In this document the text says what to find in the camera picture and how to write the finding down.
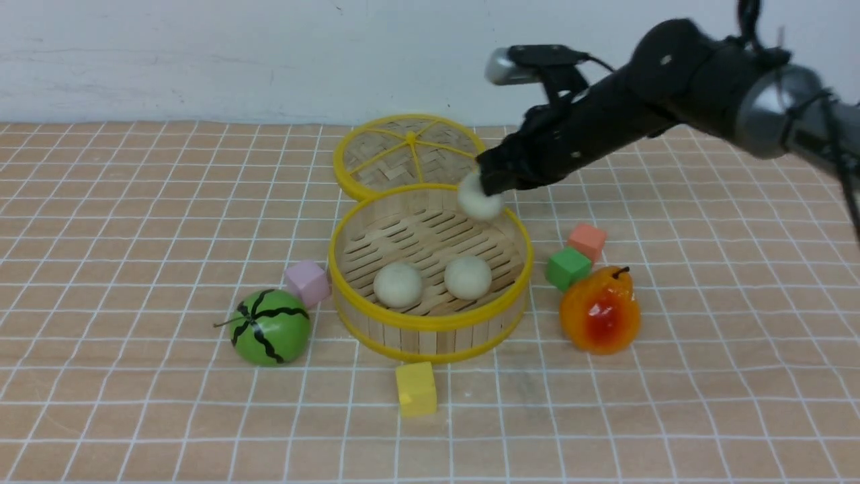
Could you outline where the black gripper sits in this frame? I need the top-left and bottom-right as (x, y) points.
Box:
(476, 67), (678, 197)

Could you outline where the orange toy pear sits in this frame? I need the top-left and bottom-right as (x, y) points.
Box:
(559, 266), (642, 356)

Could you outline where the pink foam cube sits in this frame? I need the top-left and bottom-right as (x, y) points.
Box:
(284, 260), (332, 307)

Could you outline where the green toy watermelon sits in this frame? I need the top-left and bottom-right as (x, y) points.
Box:
(213, 288), (312, 366)

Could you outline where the yellow foam cube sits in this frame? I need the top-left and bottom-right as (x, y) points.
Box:
(395, 362), (438, 417)

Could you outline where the checkered beige tablecloth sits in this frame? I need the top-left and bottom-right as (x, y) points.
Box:
(1, 123), (859, 483)

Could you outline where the black cable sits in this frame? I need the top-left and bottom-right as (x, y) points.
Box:
(736, 0), (860, 246)

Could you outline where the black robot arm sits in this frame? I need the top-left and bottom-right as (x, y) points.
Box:
(476, 18), (858, 195)

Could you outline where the white bun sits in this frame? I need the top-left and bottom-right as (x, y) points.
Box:
(443, 256), (492, 300)
(458, 171), (505, 223)
(374, 261), (423, 309)

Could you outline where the bamboo steamer tray yellow rim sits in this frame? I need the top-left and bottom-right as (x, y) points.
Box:
(329, 184), (534, 364)

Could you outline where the bamboo steamer lid yellow rim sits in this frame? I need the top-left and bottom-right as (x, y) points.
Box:
(333, 114), (485, 201)

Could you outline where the green foam cube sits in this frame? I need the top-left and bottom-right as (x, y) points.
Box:
(544, 246), (593, 293)

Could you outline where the orange foam cube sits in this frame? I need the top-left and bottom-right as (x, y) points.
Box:
(567, 223), (607, 264)

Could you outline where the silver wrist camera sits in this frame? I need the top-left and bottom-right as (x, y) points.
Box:
(484, 44), (591, 102)

